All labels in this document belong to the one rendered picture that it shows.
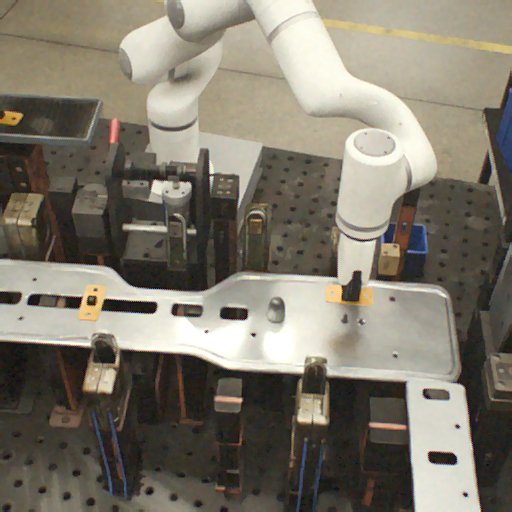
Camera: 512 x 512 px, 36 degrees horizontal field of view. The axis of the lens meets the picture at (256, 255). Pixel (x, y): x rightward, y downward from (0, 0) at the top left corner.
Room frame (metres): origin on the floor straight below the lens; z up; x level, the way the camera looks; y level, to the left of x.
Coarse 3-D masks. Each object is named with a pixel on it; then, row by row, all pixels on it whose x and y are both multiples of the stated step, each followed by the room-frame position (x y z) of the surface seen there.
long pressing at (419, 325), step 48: (0, 288) 0.96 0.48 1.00; (48, 288) 0.96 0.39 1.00; (144, 288) 0.97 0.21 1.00; (240, 288) 0.97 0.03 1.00; (288, 288) 0.98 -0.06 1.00; (384, 288) 0.98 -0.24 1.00; (432, 288) 0.99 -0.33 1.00; (0, 336) 0.85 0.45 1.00; (48, 336) 0.85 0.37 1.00; (144, 336) 0.85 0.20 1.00; (192, 336) 0.86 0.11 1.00; (240, 336) 0.86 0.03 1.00; (288, 336) 0.86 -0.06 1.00; (336, 336) 0.87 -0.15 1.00; (384, 336) 0.87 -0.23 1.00; (432, 336) 0.87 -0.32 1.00
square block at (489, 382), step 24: (504, 360) 0.78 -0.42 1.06; (480, 384) 0.79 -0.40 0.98; (504, 384) 0.73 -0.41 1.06; (480, 408) 0.75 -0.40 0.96; (504, 408) 0.72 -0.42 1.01; (480, 432) 0.72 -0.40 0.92; (504, 432) 0.72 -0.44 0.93; (480, 456) 0.72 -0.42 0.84; (504, 456) 0.72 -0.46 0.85; (480, 480) 0.72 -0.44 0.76
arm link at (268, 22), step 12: (252, 0) 1.12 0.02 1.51; (264, 0) 1.10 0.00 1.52; (276, 0) 1.10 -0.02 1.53; (288, 0) 1.09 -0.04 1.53; (300, 0) 1.10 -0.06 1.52; (264, 12) 1.09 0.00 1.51; (276, 12) 1.08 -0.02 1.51; (288, 12) 1.08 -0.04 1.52; (300, 12) 1.08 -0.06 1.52; (264, 24) 1.09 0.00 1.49; (276, 24) 1.07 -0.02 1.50; (264, 36) 1.09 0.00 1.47
